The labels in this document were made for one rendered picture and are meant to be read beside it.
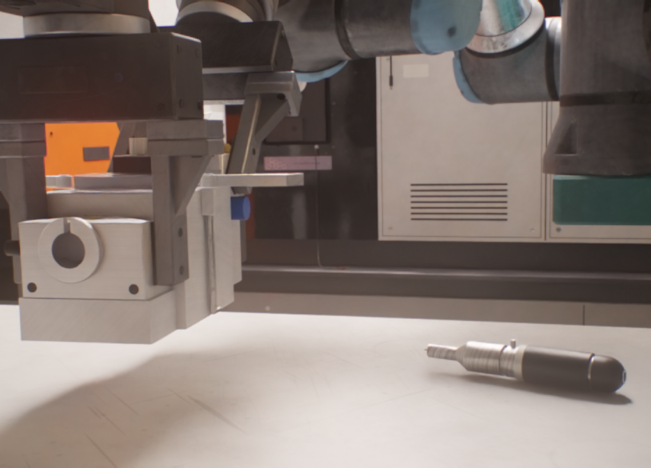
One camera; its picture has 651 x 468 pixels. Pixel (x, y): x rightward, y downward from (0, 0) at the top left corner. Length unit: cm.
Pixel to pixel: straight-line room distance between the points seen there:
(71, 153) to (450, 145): 87
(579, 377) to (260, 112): 31
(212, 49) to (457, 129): 142
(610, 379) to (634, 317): 148
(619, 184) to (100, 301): 72
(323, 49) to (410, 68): 124
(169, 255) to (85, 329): 7
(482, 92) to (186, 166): 118
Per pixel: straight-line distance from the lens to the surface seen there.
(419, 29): 86
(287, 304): 217
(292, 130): 219
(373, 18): 87
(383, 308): 211
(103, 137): 200
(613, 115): 113
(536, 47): 163
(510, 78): 164
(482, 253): 216
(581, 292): 209
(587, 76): 114
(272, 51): 72
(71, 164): 188
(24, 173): 59
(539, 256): 215
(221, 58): 73
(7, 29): 395
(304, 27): 90
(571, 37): 116
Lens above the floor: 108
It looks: 7 degrees down
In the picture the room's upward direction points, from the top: 1 degrees counter-clockwise
